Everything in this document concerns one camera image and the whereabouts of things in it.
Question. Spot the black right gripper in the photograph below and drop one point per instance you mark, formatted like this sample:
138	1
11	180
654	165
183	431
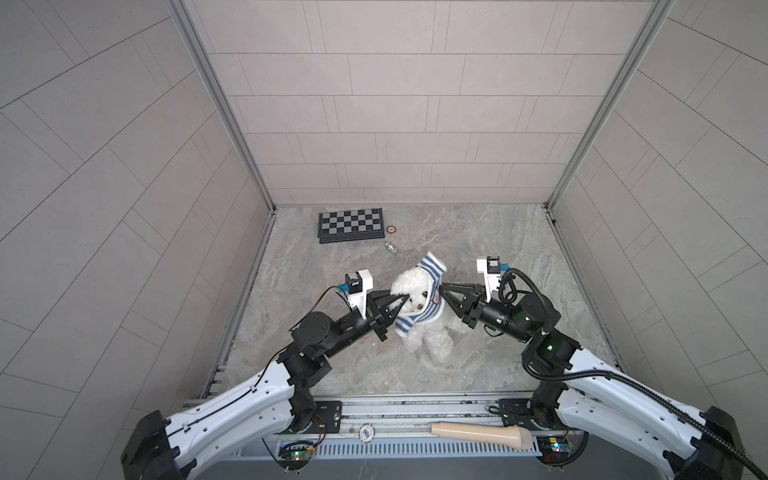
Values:
474	308

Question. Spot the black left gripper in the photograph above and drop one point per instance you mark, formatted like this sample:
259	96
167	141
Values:
392	307

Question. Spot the blue white striped shirt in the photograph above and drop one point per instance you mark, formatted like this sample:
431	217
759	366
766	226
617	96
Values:
422	283

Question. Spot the white fluffy teddy bear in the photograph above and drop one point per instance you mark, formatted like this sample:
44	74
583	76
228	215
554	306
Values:
434	336

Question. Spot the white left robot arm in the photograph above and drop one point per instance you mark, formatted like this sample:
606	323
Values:
277	399

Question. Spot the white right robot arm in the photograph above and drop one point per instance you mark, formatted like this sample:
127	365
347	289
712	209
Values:
583	392

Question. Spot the folded black chess board box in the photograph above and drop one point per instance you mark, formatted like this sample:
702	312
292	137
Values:
350	225

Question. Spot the right green circuit board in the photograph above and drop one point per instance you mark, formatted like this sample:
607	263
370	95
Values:
555	450

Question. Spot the green circuit board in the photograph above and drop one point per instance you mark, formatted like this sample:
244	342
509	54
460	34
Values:
555	450
295	456

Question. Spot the left green circuit board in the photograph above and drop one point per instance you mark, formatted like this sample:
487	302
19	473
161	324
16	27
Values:
295	456

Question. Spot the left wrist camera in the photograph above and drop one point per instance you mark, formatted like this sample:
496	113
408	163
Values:
356	287

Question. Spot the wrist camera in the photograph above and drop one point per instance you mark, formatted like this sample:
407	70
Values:
356	287
492	271

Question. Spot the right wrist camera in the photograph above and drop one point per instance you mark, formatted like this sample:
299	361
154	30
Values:
492	271

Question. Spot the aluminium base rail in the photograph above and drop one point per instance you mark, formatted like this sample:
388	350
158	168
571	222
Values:
397	416

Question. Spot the beige wooden handle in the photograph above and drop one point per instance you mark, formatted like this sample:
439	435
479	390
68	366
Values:
514	437

